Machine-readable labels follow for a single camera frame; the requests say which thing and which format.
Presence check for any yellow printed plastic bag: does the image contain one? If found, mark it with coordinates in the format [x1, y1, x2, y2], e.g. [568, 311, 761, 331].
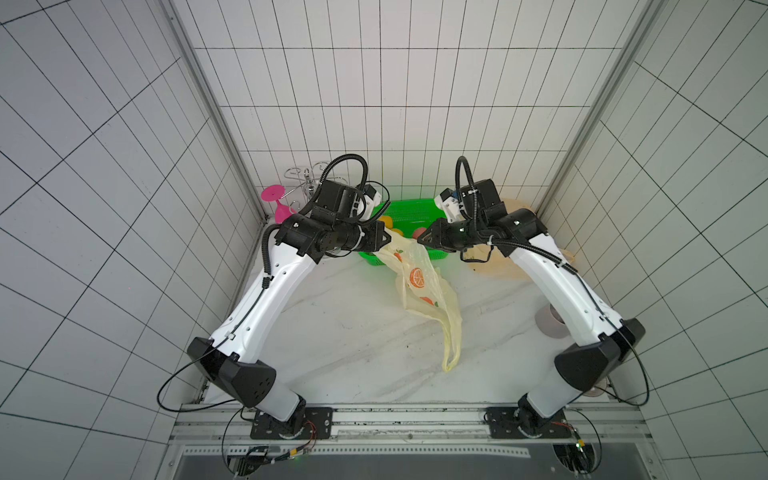
[374, 229, 462, 372]

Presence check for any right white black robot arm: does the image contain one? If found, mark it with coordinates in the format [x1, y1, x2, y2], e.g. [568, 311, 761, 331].
[418, 179, 645, 438]

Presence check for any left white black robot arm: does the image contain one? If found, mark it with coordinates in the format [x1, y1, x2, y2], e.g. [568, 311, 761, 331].
[187, 180, 391, 434]

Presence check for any plain beige plastic bag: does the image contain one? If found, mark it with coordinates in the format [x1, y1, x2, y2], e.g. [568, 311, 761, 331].
[461, 197, 577, 283]

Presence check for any green plastic basket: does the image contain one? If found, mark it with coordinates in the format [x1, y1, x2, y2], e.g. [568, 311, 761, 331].
[359, 199, 448, 266]

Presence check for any silver metal glass rack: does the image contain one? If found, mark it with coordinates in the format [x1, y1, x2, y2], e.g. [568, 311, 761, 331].
[281, 161, 329, 210]

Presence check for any pink plastic wine glass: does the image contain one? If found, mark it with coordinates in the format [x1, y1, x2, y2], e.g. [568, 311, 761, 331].
[261, 185, 296, 224]

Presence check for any purple mug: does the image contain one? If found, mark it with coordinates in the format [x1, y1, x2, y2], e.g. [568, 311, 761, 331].
[534, 304, 570, 339]

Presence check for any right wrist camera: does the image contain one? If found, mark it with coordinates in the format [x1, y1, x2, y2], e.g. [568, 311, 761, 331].
[434, 188, 465, 223]

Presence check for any aluminium mounting rail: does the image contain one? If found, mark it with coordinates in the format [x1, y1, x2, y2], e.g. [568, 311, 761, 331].
[169, 403, 651, 459]

